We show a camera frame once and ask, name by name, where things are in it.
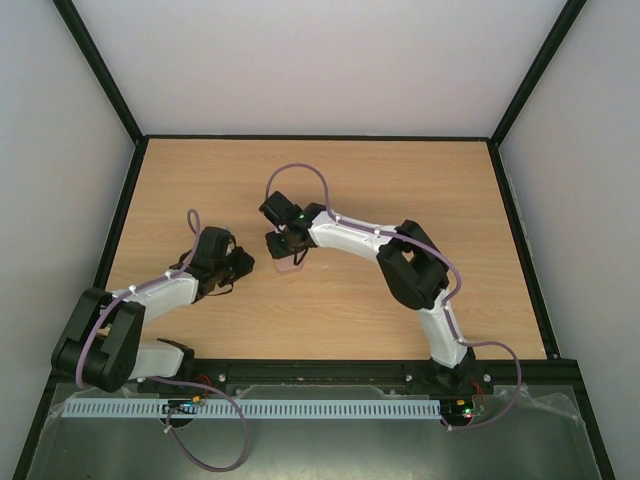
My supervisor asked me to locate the pink glasses case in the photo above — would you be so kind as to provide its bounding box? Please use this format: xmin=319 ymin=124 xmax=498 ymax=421
xmin=273 ymin=254 xmax=304 ymax=275

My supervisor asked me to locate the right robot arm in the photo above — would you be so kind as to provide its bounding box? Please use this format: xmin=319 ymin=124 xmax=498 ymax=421
xmin=259 ymin=191 xmax=475 ymax=392

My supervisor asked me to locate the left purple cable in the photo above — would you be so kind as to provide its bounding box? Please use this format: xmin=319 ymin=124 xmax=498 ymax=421
xmin=73 ymin=208 xmax=250 ymax=472

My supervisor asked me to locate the black aluminium frame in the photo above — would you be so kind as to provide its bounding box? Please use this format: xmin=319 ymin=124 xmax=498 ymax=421
xmin=9 ymin=0 xmax=617 ymax=480

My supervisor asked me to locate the light blue slotted cable duct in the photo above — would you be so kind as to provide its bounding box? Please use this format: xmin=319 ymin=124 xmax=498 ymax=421
xmin=62 ymin=398 xmax=441 ymax=420

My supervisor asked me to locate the purple cable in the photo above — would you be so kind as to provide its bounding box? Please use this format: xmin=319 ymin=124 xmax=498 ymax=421
xmin=264 ymin=162 xmax=524 ymax=434
xmin=73 ymin=208 xmax=250 ymax=472

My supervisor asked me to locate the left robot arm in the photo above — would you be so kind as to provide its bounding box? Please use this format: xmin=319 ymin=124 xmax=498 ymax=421
xmin=51 ymin=227 xmax=255 ymax=392

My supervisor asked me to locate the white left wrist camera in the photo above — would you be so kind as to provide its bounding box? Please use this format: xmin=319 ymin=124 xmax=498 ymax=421
xmin=226 ymin=230 xmax=237 ymax=255

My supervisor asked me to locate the black front mounting rail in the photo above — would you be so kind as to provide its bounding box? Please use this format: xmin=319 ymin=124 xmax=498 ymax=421
xmin=137 ymin=360 xmax=494 ymax=399

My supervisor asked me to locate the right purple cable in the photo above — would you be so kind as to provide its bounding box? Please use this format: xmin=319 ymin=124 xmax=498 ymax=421
xmin=264 ymin=162 xmax=524 ymax=434

